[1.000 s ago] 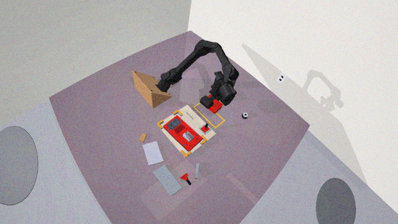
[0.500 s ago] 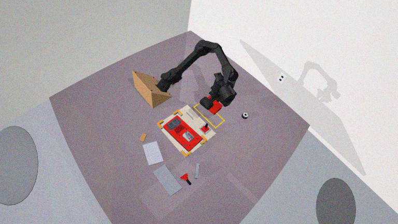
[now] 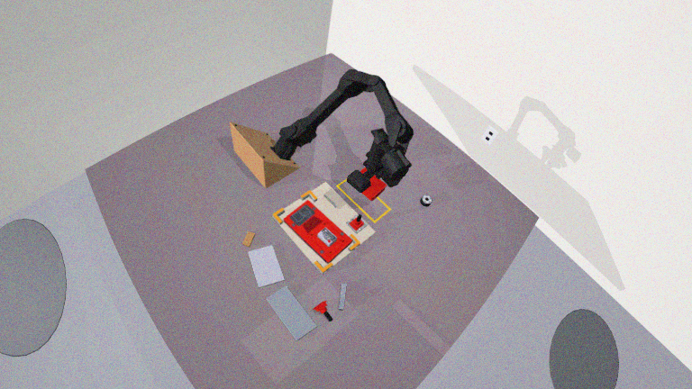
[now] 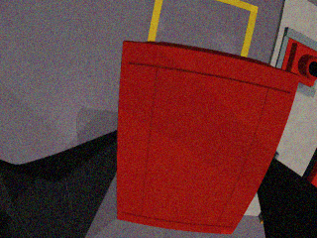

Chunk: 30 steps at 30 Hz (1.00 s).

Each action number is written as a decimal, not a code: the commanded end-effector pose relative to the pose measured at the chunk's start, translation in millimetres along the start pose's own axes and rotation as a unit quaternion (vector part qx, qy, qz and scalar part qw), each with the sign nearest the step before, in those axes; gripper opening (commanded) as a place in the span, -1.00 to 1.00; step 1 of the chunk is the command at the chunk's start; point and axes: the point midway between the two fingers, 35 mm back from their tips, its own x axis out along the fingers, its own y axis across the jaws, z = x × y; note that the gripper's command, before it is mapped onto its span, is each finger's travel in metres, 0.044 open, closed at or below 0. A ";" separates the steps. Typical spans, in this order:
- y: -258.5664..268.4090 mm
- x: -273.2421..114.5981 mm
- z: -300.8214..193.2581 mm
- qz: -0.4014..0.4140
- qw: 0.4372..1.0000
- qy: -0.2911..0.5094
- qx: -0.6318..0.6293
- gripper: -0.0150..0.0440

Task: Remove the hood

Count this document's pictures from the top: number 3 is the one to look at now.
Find black toy tyre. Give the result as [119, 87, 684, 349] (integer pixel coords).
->
[420, 194, 433, 207]

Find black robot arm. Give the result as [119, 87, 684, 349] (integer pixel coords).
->
[270, 69, 414, 187]

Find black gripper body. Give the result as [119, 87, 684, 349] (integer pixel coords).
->
[347, 151, 383, 193]

